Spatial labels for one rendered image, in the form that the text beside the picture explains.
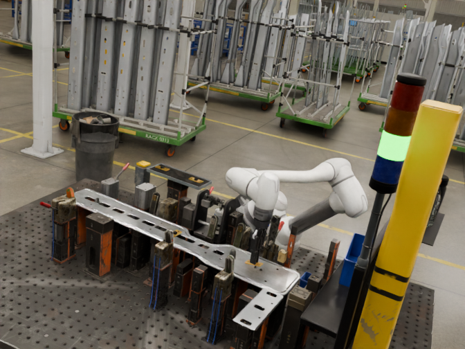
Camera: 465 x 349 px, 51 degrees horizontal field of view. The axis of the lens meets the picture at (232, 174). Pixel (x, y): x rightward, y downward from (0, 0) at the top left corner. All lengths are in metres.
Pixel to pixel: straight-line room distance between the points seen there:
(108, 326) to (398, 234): 1.44
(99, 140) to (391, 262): 4.12
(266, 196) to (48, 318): 1.14
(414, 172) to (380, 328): 0.50
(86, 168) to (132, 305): 3.06
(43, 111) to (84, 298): 3.91
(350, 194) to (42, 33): 4.33
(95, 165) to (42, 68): 1.37
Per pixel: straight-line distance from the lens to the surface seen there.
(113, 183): 2.93
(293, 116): 8.52
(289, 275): 2.35
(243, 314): 2.05
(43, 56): 6.07
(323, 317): 2.08
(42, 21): 6.01
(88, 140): 5.26
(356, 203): 2.55
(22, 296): 2.62
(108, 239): 2.62
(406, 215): 1.45
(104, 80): 7.15
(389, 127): 1.25
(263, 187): 2.13
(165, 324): 2.43
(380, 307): 1.58
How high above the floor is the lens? 2.22
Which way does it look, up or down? 21 degrees down
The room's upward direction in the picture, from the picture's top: 8 degrees clockwise
